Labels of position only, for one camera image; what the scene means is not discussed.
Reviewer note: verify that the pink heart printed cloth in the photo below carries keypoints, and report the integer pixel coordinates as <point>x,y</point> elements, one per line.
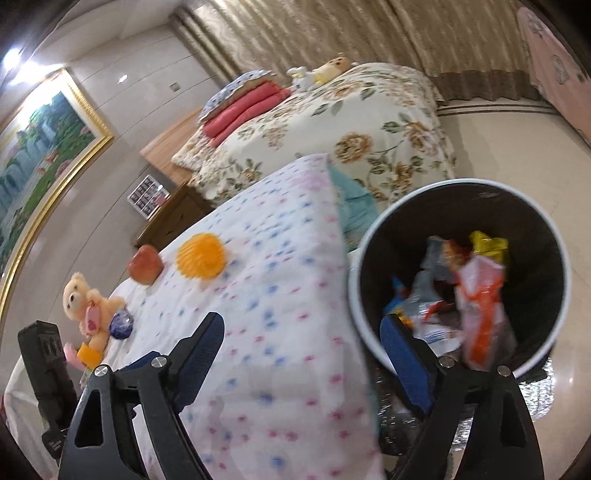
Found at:
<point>558,69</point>

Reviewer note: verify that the spotted white table cloth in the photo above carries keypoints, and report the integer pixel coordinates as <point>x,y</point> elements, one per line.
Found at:
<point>286,277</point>

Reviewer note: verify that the black bin with white rim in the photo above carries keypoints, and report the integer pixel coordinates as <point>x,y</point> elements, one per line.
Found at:
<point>531,240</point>

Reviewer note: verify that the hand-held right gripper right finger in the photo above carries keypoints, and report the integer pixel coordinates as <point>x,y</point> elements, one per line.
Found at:
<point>408,364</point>

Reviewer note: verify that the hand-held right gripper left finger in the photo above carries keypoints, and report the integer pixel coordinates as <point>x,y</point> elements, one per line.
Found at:
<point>203,355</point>

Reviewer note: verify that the small pink toy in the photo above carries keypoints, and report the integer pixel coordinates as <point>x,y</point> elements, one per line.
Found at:
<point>71,354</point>

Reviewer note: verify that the blue white frilled pillow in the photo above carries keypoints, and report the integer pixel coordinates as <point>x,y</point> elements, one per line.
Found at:
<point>231,90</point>

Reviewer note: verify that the brown wooden nightstand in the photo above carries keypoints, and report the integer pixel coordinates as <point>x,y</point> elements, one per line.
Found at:
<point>175,221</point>

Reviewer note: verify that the silver foil mat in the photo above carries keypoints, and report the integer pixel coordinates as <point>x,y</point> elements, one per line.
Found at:
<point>540,401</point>

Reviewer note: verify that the small orange cup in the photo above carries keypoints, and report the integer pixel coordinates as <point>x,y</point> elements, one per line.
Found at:
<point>87,355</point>

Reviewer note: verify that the blue round ornament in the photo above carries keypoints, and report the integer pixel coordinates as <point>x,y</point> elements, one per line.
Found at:
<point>122,324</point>

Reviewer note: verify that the white bunny plush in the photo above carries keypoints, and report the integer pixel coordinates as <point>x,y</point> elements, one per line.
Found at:
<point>301,78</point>

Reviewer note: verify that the orange ribbed plastic toy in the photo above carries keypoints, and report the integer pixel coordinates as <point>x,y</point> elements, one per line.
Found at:
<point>202,256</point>

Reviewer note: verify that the orange white snack packet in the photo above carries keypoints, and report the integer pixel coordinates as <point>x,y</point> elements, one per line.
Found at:
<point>480,314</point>

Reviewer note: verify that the silvery plastic wrapper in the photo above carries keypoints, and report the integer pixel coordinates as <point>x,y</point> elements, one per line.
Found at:
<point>429,286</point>

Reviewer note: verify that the folded pink quilt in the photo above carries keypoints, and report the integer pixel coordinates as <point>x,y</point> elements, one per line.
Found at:
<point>249,106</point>

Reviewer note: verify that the wooden headboard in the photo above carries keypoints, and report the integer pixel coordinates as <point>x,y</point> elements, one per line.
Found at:
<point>171,147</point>

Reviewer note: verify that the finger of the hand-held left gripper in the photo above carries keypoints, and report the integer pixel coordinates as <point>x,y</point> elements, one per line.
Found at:
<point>138,363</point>

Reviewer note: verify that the beige patterned curtain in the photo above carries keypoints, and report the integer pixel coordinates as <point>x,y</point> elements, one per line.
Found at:
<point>369,32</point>

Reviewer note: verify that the floral bed blanket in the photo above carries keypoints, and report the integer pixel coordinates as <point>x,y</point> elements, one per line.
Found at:
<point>360,124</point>

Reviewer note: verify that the white photo card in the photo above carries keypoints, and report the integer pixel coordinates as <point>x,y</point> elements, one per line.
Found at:
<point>147,196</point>

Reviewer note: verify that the gold framed landscape painting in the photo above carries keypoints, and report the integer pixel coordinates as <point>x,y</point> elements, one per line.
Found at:
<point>41,161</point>

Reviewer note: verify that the beige teddy bear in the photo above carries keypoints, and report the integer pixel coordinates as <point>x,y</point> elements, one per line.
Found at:
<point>85,300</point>

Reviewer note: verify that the yellow bear plush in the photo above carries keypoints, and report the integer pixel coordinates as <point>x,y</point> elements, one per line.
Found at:
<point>330,69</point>

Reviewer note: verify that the teal cloth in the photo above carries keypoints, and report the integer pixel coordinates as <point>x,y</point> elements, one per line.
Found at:
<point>353,198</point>

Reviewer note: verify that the red apple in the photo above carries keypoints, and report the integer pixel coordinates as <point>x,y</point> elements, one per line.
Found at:
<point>145,265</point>

